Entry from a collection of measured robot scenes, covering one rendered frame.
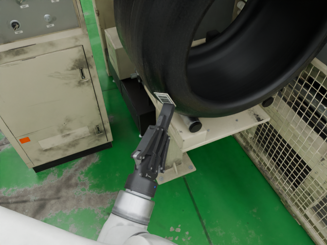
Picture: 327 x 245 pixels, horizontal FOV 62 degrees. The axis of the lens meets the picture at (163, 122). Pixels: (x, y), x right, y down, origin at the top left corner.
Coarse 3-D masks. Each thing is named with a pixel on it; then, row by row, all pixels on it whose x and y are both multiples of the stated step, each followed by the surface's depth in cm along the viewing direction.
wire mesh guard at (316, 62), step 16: (320, 64) 90; (288, 128) 115; (304, 128) 106; (304, 144) 110; (256, 160) 145; (272, 160) 133; (272, 176) 137; (320, 176) 107; (304, 192) 119; (304, 224) 124; (320, 240) 119
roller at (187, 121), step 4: (180, 116) 89; (184, 116) 86; (184, 120) 86; (188, 120) 85; (192, 120) 84; (196, 120) 84; (188, 124) 85; (192, 124) 84; (196, 124) 84; (200, 124) 84; (188, 128) 85; (192, 128) 84; (196, 128) 85; (200, 128) 86; (192, 132) 86
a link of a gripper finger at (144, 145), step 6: (156, 126) 65; (150, 132) 64; (156, 132) 65; (144, 138) 64; (150, 138) 63; (144, 144) 63; (150, 144) 63; (138, 150) 63; (144, 150) 62; (132, 156) 61; (138, 156) 60
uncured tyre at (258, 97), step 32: (128, 0) 59; (160, 0) 51; (192, 0) 50; (256, 0) 92; (288, 0) 88; (320, 0) 78; (128, 32) 62; (160, 32) 54; (192, 32) 54; (224, 32) 99; (256, 32) 98; (288, 32) 90; (320, 32) 73; (160, 64) 59; (192, 64) 100; (224, 64) 102; (256, 64) 96; (288, 64) 88; (192, 96) 69; (224, 96) 93; (256, 96) 82
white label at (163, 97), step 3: (156, 93) 67; (159, 93) 67; (162, 93) 66; (165, 93) 66; (156, 96) 69; (159, 96) 68; (162, 96) 68; (165, 96) 67; (168, 96) 66; (159, 99) 70; (162, 99) 69; (165, 99) 68; (168, 99) 68; (171, 99) 68; (162, 102) 71; (165, 102) 70; (168, 102) 70; (171, 102) 69
